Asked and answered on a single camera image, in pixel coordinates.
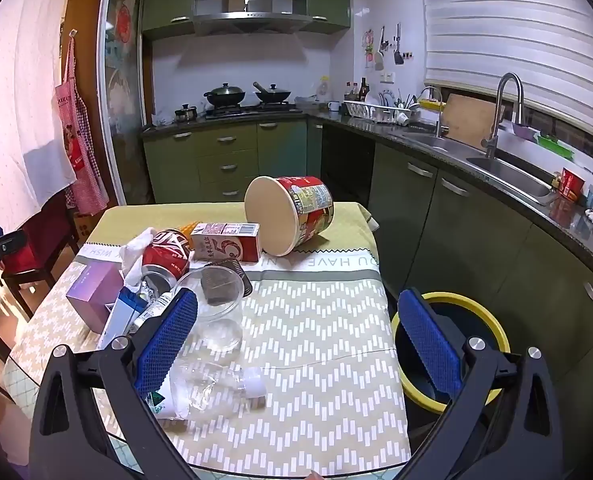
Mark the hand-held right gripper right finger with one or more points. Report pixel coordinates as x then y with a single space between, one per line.
429 345

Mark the wall utensil rack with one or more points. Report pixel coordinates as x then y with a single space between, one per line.
384 47

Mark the white wall socket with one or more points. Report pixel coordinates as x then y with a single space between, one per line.
387 77

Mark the purple plastic tray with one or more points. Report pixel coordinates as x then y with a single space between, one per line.
523 131

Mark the dark brown wrapper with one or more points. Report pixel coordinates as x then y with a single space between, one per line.
234 265

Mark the dark wooden chair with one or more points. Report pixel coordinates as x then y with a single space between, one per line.
41 245

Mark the white tissue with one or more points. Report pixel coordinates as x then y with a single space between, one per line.
134 252

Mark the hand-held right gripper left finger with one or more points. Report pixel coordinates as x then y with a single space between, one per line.
169 340

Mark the patterned yellow tablecloth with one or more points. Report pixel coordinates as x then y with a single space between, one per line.
316 340

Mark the white mug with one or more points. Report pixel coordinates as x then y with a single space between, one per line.
334 106

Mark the steel sink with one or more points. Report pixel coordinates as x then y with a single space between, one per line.
506 172

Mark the tall steel faucet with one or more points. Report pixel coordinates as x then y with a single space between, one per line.
498 110

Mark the yellow rimmed trash bin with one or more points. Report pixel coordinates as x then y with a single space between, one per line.
456 320

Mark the steel range hood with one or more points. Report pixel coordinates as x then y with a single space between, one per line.
251 21

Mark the yellow sponge tray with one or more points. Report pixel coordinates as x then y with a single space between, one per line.
432 105

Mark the wooden cutting board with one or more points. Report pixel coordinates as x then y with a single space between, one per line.
471 120

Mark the red paper cup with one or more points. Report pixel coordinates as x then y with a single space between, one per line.
571 184

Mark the purple box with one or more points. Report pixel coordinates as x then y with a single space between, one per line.
94 292

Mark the blue white box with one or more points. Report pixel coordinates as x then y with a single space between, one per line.
121 315

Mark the clear plastic cup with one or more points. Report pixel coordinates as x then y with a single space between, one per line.
226 312

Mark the small steel faucet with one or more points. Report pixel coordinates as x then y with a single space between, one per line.
439 110

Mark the gas stove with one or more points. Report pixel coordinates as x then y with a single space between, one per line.
251 108

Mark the green drawer base cabinet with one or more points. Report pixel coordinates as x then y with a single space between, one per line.
226 160

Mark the orange wrapper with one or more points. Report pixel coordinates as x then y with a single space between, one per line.
189 230

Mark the yellow oil bottle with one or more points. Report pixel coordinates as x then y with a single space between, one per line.
324 90

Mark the clear plastic bottle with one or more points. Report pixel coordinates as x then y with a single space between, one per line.
211 385

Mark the black pan with lid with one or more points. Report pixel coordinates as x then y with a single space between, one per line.
272 92

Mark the white window blind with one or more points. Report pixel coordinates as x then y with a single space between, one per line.
506 25

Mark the dark sauce bottle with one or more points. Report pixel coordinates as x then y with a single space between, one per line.
364 90

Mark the glass sliding door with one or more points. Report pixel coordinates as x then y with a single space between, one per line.
124 60

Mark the white hanging cloth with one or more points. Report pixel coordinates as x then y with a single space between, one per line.
21 110

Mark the red checked apron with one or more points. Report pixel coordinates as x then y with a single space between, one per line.
79 150

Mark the red soda can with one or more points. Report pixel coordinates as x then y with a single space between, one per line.
166 255

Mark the white dish rack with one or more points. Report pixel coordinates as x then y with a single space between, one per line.
376 111

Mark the dark stone countertop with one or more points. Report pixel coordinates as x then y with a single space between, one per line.
571 232

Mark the red white milk carton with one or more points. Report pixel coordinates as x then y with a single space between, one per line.
226 242

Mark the black wok with lid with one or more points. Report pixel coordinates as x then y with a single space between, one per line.
225 94

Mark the green plastic tray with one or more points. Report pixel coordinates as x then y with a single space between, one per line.
555 147

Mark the small steel pot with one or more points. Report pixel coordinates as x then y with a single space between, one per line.
186 113

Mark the cardboard box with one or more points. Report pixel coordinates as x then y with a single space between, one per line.
82 227

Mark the green sink base cabinet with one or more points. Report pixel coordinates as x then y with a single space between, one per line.
476 220

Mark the red instant noodle cup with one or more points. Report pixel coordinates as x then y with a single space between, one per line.
306 210

